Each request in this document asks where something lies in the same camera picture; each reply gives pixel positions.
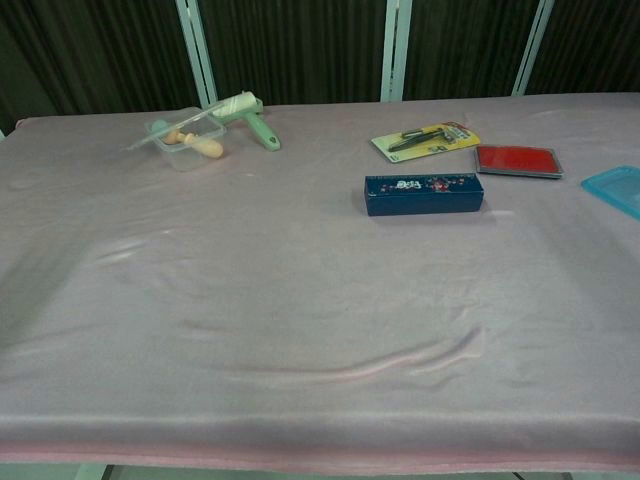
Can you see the blue plastic lid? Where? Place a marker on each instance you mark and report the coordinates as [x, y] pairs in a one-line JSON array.
[[620, 187]]

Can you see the pink tablecloth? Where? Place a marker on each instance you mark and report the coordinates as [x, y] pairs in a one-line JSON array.
[[250, 300]]

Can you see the clear plastic container lid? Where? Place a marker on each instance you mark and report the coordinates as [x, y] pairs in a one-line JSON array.
[[200, 116]]

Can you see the white metal frame post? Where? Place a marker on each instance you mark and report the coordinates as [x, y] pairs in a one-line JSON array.
[[395, 50], [200, 65], [532, 50]]

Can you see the blue glasses case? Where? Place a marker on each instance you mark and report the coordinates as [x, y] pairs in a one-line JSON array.
[[425, 200]]

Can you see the dark pleated curtain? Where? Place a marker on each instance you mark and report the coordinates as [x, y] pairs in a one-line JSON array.
[[300, 50]]

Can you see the green round stamp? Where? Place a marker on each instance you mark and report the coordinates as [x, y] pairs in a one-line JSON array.
[[159, 126]]

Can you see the green lint roller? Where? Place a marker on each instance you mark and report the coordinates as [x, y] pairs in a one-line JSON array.
[[265, 135]]

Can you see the clear plastic container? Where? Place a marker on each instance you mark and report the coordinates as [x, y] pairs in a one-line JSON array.
[[185, 160]]

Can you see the red ink pad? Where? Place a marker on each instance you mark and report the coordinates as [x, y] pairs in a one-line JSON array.
[[515, 160]]

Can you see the beige wooden stamp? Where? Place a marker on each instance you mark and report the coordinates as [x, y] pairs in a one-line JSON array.
[[207, 146]]

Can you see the razor in yellow pack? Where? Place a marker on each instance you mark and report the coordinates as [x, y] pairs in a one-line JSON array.
[[400, 150]]

